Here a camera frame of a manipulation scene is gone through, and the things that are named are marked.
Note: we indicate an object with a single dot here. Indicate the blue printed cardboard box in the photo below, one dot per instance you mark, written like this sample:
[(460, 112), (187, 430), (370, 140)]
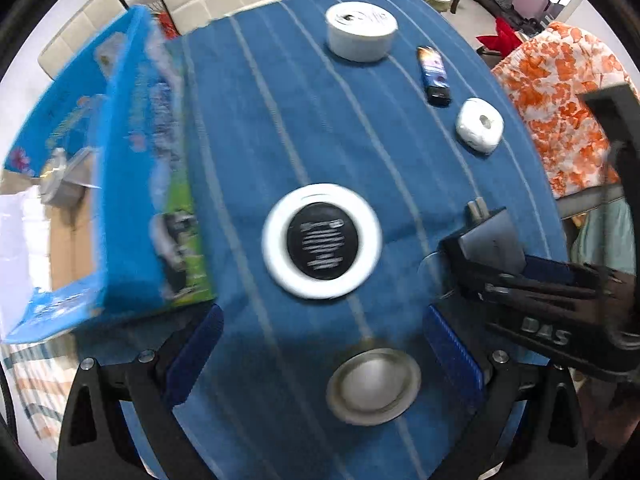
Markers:
[(145, 160)]

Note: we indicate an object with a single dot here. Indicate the orange floral cloth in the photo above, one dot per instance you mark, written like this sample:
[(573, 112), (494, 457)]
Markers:
[(560, 90)]

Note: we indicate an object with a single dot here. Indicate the blue striped tablecloth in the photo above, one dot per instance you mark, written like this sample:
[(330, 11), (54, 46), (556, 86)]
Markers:
[(280, 125)]

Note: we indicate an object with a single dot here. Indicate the metal object in box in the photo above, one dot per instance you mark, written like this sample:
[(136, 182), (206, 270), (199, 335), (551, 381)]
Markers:
[(64, 176)]

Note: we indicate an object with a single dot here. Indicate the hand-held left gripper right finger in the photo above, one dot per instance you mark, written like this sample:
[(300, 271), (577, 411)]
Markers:
[(452, 355)]

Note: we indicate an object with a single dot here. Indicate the red cloth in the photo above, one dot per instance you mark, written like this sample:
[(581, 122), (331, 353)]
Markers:
[(502, 37)]

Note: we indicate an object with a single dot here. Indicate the grey charger plug adapter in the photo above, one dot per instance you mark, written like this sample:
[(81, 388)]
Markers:
[(492, 237)]

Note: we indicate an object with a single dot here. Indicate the white tape roll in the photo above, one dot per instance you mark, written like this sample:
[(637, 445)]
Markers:
[(479, 125)]

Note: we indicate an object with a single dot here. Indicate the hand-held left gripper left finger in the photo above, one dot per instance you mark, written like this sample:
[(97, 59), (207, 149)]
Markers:
[(194, 357)]

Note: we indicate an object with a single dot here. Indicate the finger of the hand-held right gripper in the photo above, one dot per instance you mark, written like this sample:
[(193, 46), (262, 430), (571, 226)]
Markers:
[(480, 275)]

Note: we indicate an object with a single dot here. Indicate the white round tin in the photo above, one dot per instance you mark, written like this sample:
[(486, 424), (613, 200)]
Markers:
[(361, 30)]

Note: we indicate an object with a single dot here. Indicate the round metal lid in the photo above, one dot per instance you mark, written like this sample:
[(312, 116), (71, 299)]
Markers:
[(373, 387)]

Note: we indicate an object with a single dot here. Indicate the orange striped cloth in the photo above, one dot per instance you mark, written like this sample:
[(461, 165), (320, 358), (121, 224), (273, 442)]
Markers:
[(32, 390)]

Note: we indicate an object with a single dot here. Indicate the teal cloth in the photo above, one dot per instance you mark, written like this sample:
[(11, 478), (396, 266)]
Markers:
[(602, 232)]

